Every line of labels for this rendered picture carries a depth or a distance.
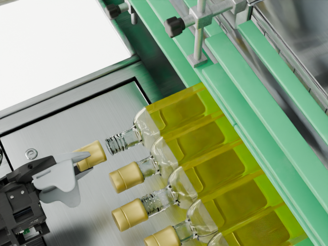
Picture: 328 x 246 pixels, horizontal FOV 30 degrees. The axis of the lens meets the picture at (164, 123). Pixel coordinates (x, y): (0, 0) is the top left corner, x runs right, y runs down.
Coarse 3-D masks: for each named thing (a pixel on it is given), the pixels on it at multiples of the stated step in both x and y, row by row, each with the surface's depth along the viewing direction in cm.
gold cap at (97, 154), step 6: (90, 144) 94; (96, 144) 93; (78, 150) 93; (84, 150) 93; (90, 150) 93; (96, 150) 93; (102, 150) 93; (90, 156) 92; (96, 156) 93; (102, 156) 93; (78, 162) 92; (84, 162) 92; (90, 162) 93; (96, 162) 93; (78, 168) 95; (84, 168) 93
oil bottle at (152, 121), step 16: (176, 96) 97; (192, 96) 97; (208, 96) 97; (144, 112) 95; (160, 112) 95; (176, 112) 95; (192, 112) 95; (208, 112) 96; (144, 128) 94; (160, 128) 93; (176, 128) 95; (144, 144) 95
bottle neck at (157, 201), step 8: (152, 192) 90; (160, 192) 90; (168, 192) 89; (144, 200) 89; (152, 200) 89; (160, 200) 89; (168, 200) 89; (152, 208) 88; (160, 208) 89; (152, 216) 89
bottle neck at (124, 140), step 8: (112, 136) 95; (120, 136) 94; (128, 136) 94; (136, 136) 95; (112, 144) 94; (120, 144) 94; (128, 144) 94; (136, 144) 96; (112, 152) 94; (120, 152) 95
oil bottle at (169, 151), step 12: (204, 120) 95; (216, 120) 95; (180, 132) 93; (192, 132) 93; (204, 132) 93; (216, 132) 93; (228, 132) 93; (156, 144) 93; (168, 144) 92; (180, 144) 92; (192, 144) 92; (204, 144) 92; (216, 144) 93; (156, 156) 92; (168, 156) 91; (180, 156) 91; (192, 156) 92; (168, 168) 91
